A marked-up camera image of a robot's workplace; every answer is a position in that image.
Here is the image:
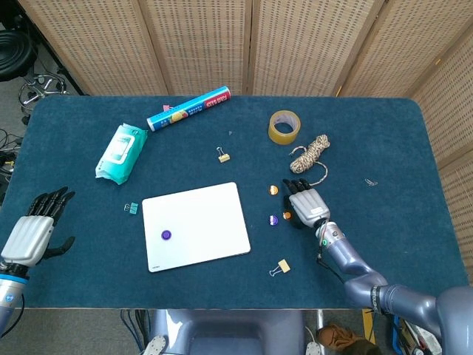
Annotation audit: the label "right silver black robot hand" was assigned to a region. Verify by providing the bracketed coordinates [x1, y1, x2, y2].
[282, 177, 331, 230]

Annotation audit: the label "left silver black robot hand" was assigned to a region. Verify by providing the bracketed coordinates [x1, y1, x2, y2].
[1, 186, 76, 268]

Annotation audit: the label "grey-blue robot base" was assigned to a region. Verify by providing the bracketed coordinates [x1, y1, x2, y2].
[142, 308, 322, 355]

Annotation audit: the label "white board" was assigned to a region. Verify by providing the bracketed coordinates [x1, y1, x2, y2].
[141, 181, 252, 274]

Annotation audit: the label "large gold binder clip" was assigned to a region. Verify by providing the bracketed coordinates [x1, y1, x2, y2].
[268, 259, 291, 278]

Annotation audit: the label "yellow packing tape roll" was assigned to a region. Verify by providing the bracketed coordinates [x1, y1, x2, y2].
[268, 109, 302, 146]

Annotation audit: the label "dark teal table cloth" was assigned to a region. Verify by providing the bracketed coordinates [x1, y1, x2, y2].
[0, 95, 465, 310]

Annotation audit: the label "green wet wipes pack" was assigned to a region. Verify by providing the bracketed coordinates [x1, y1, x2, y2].
[95, 123, 149, 186]

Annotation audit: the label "brown shoe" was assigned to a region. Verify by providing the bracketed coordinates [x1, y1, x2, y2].
[316, 323, 381, 355]

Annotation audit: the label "blue plastic food wrap roll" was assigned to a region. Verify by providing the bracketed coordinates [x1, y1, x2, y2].
[146, 85, 232, 132]

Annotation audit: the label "black stool with chrome base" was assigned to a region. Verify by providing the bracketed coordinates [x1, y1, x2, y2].
[0, 27, 71, 115]

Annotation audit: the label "rattan folding screen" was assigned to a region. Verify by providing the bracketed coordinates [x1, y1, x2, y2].
[16, 0, 473, 237]

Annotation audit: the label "beige braided rope bundle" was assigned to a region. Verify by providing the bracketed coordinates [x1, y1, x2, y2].
[289, 134, 331, 187]

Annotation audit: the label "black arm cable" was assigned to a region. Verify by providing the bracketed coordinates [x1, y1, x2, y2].
[316, 236, 348, 285]

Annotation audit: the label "black floor cables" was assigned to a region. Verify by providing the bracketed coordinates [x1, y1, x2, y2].
[0, 127, 23, 186]

